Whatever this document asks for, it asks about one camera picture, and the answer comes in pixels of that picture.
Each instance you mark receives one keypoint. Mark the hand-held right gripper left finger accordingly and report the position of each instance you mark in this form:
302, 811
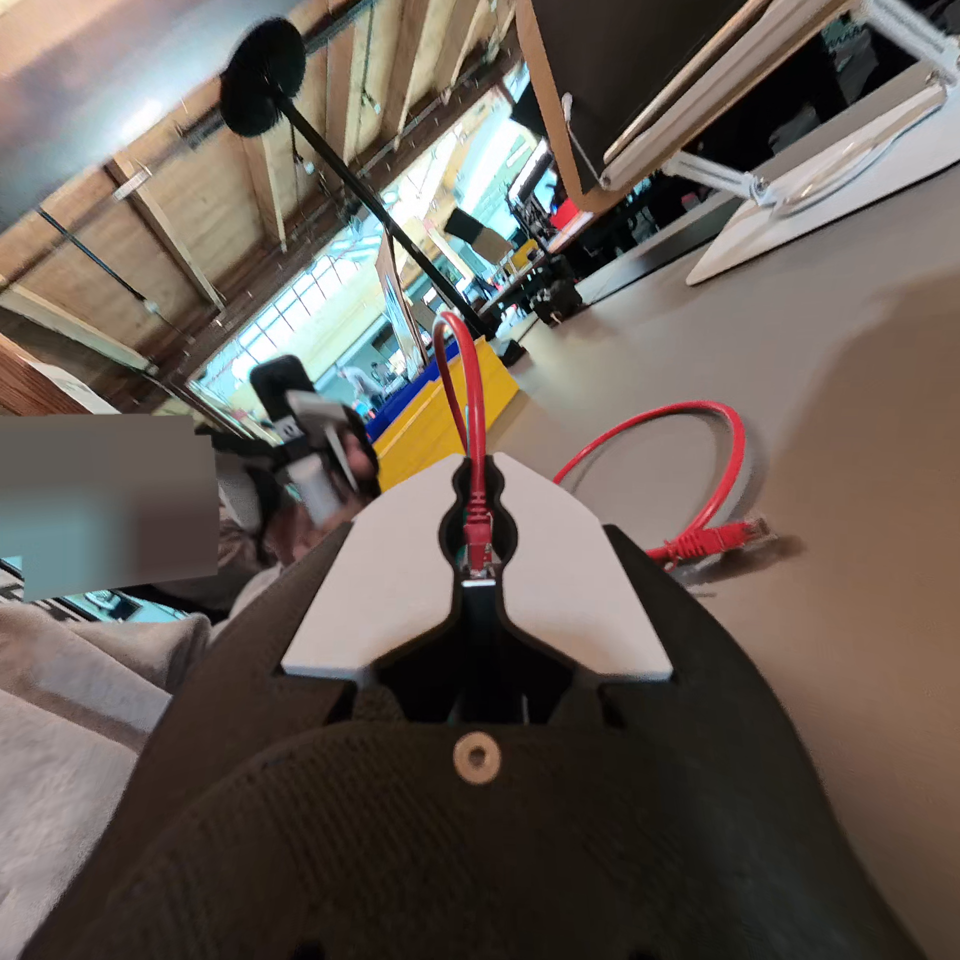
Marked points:
375, 585

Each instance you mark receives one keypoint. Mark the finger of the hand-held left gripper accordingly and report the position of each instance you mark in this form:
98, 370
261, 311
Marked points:
322, 412

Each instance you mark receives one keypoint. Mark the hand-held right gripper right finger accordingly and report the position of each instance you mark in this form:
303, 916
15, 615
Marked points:
585, 585

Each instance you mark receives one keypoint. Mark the person's left forearm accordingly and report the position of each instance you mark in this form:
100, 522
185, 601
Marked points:
240, 510

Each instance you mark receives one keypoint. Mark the person's left hand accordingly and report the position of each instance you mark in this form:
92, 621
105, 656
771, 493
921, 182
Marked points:
300, 536

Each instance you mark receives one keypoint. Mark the blue plastic bin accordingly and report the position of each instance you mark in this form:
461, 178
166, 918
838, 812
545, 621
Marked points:
409, 390

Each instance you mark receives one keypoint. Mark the yellow plastic bin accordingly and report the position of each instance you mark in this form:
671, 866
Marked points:
435, 427

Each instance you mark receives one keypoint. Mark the wooden display board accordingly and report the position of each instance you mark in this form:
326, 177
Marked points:
397, 300

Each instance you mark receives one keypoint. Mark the black device box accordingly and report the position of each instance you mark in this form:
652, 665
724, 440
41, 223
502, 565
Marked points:
559, 296

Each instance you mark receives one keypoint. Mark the black table mat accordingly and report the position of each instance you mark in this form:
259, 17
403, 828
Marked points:
645, 255

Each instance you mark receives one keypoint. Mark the white tablet stand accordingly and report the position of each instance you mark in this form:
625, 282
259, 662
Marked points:
810, 217

